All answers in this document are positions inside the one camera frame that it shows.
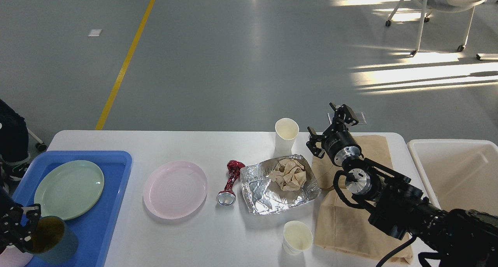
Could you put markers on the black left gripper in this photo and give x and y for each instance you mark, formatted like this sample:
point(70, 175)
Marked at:
point(17, 229)

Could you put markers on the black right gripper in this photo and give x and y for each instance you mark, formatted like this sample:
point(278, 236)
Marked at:
point(340, 146)

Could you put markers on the teal mug yellow inside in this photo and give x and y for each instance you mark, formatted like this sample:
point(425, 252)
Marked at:
point(52, 241)

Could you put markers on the pink mug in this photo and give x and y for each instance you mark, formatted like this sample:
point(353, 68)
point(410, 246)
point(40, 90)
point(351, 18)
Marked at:
point(13, 257)

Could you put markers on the pink plate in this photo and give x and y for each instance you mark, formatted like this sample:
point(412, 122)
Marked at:
point(175, 190)

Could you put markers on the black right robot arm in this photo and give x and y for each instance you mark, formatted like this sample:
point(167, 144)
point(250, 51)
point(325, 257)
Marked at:
point(459, 238)

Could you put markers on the green plate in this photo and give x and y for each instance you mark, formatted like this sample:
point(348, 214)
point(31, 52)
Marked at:
point(70, 190)

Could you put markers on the upright white paper cup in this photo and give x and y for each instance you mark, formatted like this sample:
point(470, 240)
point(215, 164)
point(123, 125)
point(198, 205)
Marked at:
point(286, 131)

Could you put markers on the person dark trousers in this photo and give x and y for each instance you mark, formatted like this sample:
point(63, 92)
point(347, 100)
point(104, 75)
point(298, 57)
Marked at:
point(15, 158)

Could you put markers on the crumpled brown paper napkin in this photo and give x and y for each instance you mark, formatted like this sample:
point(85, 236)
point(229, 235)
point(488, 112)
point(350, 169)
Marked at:
point(289, 174)

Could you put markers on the blue plastic tray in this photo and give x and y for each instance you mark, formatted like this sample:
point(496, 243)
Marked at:
point(94, 229)

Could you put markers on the aluminium foil tray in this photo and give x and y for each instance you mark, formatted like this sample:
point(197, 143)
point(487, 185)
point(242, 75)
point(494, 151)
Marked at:
point(263, 196)

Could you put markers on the brown paper bag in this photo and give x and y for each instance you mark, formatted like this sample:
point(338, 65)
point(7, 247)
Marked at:
point(344, 229)

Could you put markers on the lying white paper cup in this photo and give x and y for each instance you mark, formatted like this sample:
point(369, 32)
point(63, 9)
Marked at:
point(297, 237)

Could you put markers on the crushed red can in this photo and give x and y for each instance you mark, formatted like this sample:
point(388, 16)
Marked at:
point(227, 197)

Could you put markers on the white plastic bin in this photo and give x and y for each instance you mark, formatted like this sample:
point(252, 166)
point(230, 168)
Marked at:
point(458, 173)

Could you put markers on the white office chair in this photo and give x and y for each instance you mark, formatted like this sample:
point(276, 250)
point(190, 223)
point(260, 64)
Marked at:
point(443, 6)

